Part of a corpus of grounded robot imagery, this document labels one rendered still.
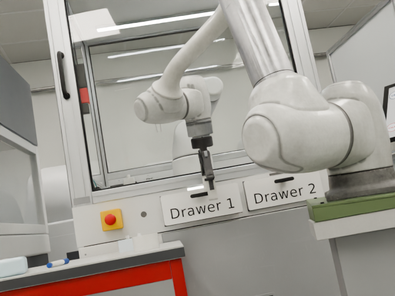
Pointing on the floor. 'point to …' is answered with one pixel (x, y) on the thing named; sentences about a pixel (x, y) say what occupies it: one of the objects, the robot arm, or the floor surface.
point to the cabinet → (251, 256)
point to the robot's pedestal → (361, 251)
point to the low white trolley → (107, 275)
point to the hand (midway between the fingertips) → (210, 194)
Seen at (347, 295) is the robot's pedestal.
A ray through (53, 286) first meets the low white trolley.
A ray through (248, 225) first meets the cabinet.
